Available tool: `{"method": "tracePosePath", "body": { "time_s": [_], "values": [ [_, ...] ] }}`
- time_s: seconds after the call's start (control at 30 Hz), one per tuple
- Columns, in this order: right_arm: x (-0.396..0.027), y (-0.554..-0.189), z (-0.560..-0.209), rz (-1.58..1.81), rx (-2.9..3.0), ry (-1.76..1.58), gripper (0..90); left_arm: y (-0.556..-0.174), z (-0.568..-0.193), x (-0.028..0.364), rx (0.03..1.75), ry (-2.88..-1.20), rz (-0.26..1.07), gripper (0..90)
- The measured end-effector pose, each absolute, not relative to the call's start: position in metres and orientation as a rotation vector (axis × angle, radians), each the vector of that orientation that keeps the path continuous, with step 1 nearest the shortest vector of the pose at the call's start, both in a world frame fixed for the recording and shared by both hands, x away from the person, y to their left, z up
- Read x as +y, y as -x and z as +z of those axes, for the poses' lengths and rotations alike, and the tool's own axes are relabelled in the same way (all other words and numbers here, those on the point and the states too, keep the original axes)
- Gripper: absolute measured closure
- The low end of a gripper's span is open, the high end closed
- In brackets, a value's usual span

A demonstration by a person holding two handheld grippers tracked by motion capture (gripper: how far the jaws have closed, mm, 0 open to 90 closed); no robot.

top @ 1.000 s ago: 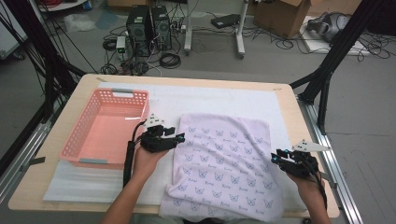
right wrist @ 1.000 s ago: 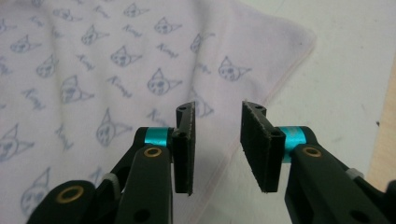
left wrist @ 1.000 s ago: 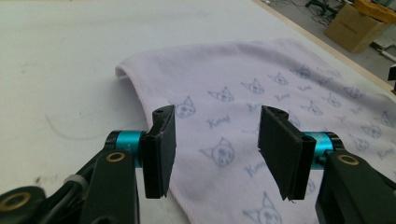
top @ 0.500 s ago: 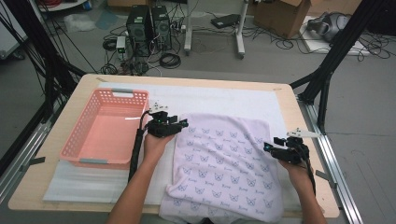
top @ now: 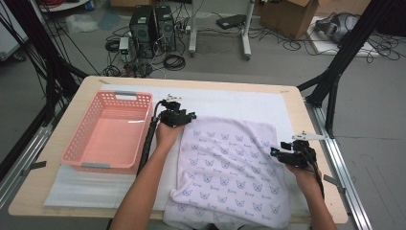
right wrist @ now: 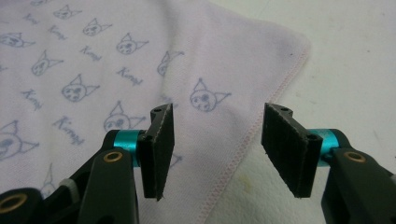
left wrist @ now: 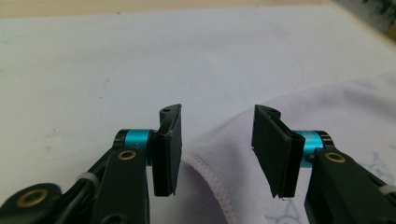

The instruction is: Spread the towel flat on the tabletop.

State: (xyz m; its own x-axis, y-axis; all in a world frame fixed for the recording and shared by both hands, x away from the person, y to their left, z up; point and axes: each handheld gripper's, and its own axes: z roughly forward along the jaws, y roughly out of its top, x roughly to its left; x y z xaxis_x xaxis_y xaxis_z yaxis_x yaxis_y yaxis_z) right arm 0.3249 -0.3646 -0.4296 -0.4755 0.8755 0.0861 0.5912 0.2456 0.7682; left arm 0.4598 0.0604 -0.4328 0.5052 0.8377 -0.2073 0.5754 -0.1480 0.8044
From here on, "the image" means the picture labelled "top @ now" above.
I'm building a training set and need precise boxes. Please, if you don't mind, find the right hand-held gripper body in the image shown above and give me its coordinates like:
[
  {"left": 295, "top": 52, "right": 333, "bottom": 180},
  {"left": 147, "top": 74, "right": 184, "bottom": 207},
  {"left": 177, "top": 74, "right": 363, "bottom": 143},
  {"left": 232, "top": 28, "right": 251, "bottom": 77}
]
[{"left": 277, "top": 130, "right": 327, "bottom": 169}]

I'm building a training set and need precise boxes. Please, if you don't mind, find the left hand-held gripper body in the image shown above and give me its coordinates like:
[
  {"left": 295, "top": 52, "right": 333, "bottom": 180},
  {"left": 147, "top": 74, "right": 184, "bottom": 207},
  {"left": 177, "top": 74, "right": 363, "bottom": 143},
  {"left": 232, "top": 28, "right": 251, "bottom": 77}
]
[{"left": 158, "top": 93, "right": 192, "bottom": 127}]

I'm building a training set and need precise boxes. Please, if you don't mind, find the pale lilac towel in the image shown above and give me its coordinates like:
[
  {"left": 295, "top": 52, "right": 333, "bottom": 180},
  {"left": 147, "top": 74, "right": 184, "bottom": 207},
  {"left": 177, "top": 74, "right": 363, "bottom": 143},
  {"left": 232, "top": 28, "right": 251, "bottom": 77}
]
[{"left": 163, "top": 115, "right": 292, "bottom": 230}]

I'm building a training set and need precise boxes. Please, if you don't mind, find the pink plastic basket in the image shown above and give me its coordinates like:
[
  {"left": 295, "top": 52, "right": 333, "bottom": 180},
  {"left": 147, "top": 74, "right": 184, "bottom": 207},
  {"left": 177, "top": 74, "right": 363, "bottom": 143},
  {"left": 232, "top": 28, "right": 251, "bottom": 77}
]
[{"left": 60, "top": 90, "right": 154, "bottom": 175}]

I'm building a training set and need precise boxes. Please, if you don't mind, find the person's left hand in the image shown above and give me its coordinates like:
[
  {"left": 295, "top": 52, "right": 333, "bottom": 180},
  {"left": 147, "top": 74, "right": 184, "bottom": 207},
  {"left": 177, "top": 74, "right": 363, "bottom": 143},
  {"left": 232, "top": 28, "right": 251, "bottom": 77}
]
[{"left": 155, "top": 123, "right": 186, "bottom": 152}]

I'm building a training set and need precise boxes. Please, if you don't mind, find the person's right hand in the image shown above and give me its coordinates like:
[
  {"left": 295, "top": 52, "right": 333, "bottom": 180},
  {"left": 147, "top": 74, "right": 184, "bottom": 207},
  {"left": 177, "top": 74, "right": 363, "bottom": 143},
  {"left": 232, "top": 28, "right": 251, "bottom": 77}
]
[{"left": 285, "top": 162, "right": 322, "bottom": 193}]

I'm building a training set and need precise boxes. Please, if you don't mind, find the white grid mat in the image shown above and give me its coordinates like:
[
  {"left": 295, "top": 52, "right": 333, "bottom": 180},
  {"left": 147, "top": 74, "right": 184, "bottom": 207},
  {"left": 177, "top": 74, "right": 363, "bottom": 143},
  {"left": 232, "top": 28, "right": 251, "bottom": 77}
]
[{"left": 43, "top": 83, "right": 317, "bottom": 216}]

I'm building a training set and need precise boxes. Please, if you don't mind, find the small white box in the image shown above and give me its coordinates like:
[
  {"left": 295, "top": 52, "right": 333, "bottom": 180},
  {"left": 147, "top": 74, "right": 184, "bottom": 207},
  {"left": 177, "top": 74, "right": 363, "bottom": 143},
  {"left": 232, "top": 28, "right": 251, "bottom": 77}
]
[{"left": 118, "top": 36, "right": 130, "bottom": 56}]

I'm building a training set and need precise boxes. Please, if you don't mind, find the white stand leg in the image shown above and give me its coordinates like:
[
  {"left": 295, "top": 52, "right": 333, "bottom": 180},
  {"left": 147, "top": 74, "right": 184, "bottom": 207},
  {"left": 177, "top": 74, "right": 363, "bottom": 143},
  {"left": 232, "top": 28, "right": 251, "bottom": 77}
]
[
  {"left": 188, "top": 0, "right": 198, "bottom": 58},
  {"left": 241, "top": 0, "right": 257, "bottom": 61}
]

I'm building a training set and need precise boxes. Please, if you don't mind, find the black computer tower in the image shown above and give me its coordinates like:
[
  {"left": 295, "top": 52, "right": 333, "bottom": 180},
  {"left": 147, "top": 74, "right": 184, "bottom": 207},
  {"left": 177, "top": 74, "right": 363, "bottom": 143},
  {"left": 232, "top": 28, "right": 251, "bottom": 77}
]
[
  {"left": 154, "top": 5, "right": 177, "bottom": 52},
  {"left": 128, "top": 4, "right": 157, "bottom": 58}
]

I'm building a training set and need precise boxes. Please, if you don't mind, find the black flat device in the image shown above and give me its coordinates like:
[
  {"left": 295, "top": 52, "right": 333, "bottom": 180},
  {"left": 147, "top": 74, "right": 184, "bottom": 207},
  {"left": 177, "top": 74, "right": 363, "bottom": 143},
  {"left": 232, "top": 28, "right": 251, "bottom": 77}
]
[{"left": 215, "top": 13, "right": 247, "bottom": 30}]

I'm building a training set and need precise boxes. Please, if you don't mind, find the white board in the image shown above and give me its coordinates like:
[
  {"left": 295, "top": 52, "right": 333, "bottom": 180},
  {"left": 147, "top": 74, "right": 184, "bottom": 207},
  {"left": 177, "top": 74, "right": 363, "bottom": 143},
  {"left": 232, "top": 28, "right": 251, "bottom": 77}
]
[{"left": 305, "top": 15, "right": 381, "bottom": 58}]

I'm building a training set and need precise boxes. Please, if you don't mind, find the teal sheet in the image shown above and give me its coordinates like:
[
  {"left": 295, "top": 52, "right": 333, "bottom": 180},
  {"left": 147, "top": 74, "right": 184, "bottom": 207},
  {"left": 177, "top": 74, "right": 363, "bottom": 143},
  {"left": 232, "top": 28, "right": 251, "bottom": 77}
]
[{"left": 97, "top": 11, "right": 124, "bottom": 32}]

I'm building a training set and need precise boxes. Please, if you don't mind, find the brown cardboard box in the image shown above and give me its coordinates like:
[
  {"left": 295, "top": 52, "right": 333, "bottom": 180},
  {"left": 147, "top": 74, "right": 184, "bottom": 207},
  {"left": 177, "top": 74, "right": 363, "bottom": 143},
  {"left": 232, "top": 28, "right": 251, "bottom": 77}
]
[{"left": 259, "top": 0, "right": 320, "bottom": 41}]

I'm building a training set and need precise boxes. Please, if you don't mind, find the grey black device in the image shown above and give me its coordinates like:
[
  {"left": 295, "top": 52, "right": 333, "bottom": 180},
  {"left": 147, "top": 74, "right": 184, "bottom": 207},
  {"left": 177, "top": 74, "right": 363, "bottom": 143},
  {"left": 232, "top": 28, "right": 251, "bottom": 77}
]
[{"left": 314, "top": 11, "right": 360, "bottom": 44}]

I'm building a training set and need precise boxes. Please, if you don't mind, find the clear plastic bag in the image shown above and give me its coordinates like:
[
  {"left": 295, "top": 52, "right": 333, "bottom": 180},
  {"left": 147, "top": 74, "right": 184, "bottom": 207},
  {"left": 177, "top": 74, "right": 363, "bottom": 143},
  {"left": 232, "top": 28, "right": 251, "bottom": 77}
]
[{"left": 65, "top": 12, "right": 100, "bottom": 35}]

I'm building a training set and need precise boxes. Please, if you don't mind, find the white round table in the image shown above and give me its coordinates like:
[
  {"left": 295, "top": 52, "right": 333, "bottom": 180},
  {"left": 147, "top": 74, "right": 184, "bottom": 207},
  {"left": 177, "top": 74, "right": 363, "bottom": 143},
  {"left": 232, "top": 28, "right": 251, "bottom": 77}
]
[{"left": 37, "top": 0, "right": 92, "bottom": 13}]

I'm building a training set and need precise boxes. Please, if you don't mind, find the white cabinet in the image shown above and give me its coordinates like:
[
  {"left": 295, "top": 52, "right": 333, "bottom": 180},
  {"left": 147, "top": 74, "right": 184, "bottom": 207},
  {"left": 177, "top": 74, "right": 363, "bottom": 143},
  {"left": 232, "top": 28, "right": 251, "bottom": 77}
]
[{"left": 0, "top": 0, "right": 30, "bottom": 61}]

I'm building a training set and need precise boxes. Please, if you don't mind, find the grey metal bracket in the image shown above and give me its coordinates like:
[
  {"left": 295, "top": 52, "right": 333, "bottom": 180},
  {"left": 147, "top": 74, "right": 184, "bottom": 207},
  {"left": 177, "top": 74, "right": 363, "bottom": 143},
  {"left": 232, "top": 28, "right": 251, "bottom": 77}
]
[
  {"left": 323, "top": 173, "right": 347, "bottom": 195},
  {"left": 20, "top": 160, "right": 48, "bottom": 176}
]

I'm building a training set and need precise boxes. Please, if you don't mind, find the aluminium rail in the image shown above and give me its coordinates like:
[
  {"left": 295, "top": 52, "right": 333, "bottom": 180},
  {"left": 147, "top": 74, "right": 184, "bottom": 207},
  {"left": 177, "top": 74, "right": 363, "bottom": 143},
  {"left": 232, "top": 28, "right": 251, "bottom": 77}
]
[
  {"left": 304, "top": 100, "right": 372, "bottom": 230},
  {"left": 0, "top": 104, "right": 70, "bottom": 209}
]

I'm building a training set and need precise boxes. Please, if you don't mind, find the coiled black cable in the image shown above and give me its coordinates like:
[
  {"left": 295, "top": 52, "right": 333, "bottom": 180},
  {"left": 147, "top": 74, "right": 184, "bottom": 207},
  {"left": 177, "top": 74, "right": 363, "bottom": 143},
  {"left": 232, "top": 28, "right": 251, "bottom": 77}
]
[{"left": 163, "top": 54, "right": 187, "bottom": 72}]

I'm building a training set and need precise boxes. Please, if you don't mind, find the black metal frame post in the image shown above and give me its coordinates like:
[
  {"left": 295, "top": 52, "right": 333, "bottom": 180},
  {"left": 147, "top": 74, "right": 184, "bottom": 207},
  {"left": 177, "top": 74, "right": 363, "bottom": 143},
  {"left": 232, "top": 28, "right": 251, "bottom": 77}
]
[
  {"left": 0, "top": 0, "right": 89, "bottom": 126},
  {"left": 296, "top": 0, "right": 396, "bottom": 140}
]

